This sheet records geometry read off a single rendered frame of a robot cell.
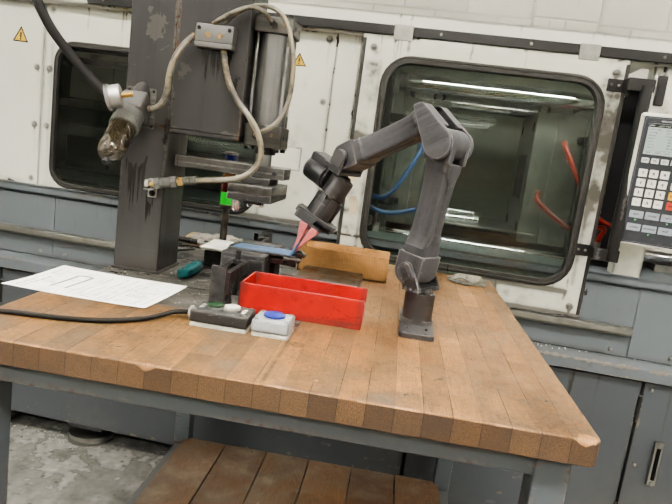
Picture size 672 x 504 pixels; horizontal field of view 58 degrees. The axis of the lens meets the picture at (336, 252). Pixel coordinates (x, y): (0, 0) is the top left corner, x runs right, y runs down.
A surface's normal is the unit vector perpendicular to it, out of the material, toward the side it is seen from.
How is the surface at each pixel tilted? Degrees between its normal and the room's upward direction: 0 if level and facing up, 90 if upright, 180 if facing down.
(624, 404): 90
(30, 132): 90
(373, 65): 90
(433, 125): 90
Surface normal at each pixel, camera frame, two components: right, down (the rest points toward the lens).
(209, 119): -0.11, 0.15
